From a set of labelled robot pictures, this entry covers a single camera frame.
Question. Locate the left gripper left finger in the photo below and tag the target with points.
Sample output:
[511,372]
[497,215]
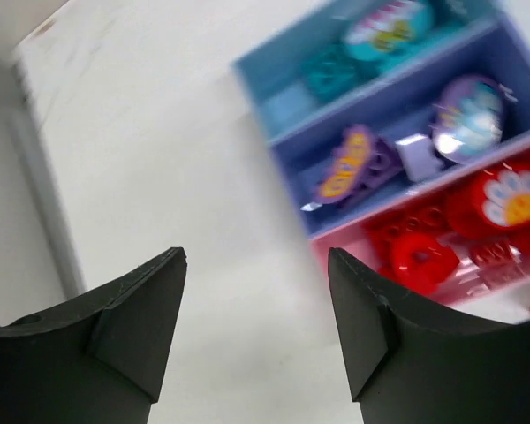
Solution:
[97,358]

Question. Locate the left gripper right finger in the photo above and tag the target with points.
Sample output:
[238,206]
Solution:
[409,359]

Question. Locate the red half round lego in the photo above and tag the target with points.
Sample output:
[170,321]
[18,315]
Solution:
[420,263]

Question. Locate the red slope lego brick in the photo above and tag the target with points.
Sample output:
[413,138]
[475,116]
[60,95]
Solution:
[385,229]

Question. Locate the red flower round lego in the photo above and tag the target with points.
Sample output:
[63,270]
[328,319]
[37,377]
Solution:
[490,202]

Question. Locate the purple butterfly lego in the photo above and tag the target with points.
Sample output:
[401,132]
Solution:
[348,167]

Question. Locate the small lavender lego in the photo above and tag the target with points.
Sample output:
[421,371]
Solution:
[418,157]

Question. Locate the purple lego brick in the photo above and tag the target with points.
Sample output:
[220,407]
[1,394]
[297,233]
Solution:
[380,169]

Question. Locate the purple lotus lego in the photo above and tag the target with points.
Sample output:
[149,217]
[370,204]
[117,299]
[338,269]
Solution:
[469,118]

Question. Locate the teal square lego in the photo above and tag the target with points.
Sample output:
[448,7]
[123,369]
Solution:
[330,73]

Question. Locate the teal flower face lego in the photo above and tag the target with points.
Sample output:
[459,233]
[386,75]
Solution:
[397,31]

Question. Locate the purple container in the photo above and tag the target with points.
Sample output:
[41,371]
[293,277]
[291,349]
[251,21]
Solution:
[401,107]

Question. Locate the blue container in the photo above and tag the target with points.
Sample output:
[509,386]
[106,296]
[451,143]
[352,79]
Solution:
[271,73]

